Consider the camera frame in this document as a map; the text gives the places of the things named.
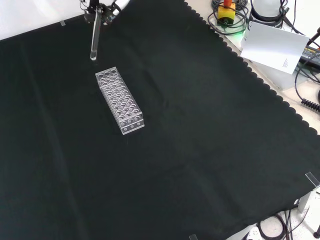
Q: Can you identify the black power adapter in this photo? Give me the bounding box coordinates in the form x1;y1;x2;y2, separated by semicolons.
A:
298;46;320;66

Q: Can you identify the white box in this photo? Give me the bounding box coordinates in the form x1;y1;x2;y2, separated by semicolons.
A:
249;59;297;92

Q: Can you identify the black stop button cable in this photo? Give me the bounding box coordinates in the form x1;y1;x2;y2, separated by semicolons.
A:
206;0;251;35

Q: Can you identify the black bench cloth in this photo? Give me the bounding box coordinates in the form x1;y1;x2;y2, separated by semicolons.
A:
0;0;320;240

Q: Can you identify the clear plastic test tube rack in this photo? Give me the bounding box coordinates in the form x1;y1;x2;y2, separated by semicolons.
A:
95;66;146;136

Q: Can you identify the black coiled cable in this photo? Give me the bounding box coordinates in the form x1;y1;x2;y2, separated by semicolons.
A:
301;98;320;112

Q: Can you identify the yellow stop button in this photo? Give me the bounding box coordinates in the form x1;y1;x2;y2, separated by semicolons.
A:
216;0;237;26

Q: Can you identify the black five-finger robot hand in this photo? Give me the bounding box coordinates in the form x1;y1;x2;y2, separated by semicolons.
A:
79;0;131;26

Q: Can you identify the black floor cable bundle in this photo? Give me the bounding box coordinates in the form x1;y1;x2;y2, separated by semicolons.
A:
257;209;311;240

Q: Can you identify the clear glass test tube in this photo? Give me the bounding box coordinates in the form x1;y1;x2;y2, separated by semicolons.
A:
89;7;103;62

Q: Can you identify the black adapter cable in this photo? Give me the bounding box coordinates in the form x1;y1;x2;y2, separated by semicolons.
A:
292;62;320;101

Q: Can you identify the white power strip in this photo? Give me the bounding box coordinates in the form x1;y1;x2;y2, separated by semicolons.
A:
240;225;261;240

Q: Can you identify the grey metal bracket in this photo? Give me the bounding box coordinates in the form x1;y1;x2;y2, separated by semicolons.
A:
296;186;320;235

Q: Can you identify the pale board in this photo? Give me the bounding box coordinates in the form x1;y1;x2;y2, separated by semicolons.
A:
239;20;311;75

